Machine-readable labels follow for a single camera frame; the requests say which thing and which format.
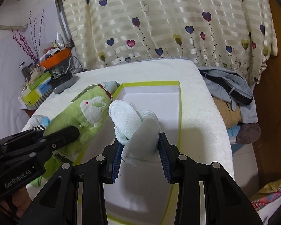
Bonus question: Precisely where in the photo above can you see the grey sock bundle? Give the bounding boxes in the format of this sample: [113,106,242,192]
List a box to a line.
[28,115,44,129]

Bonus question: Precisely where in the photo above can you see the brown cushion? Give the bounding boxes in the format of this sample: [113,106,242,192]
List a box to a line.
[213,97,241,129]

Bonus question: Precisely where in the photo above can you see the green cardboard box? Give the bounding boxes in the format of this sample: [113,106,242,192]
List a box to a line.
[22,72,52,105]

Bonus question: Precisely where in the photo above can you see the left hand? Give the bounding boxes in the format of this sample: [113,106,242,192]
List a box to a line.
[11,186,32,218]

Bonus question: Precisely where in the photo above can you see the grey blue clothes pile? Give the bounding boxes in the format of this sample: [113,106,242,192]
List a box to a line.
[198,67,258,124]

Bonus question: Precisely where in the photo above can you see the heart pattern cream curtain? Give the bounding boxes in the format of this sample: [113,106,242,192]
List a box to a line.
[62,0,278,85]

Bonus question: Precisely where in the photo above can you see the striped storage tray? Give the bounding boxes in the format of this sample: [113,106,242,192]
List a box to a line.
[26,89,53,110]

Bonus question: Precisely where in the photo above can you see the orange tray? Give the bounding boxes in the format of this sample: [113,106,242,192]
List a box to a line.
[40,48,71,69]

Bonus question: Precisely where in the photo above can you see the white plush bed cover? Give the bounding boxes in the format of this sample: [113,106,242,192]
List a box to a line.
[21,58,235,202]

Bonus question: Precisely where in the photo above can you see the black white striped sock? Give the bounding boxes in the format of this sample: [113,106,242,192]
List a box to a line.
[33,124,46,131]

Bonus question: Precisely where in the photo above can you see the dark glass jar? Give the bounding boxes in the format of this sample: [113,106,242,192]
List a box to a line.
[19,62,32,82]

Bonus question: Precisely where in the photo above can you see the wooden wardrobe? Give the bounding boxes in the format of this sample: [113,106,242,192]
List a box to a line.
[253,0,281,187]

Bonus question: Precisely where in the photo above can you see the green rabbit towel roll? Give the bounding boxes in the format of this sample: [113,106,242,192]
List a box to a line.
[44,95,112,161]

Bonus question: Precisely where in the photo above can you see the black grey VR headset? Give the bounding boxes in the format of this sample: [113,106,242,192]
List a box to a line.
[47,72,77,95]

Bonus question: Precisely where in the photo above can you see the pink dried flower branches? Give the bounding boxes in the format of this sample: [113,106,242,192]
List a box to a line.
[12,10,44,65]

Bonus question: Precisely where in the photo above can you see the white mint sock bundle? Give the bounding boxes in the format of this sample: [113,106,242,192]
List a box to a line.
[108,100,160,167]

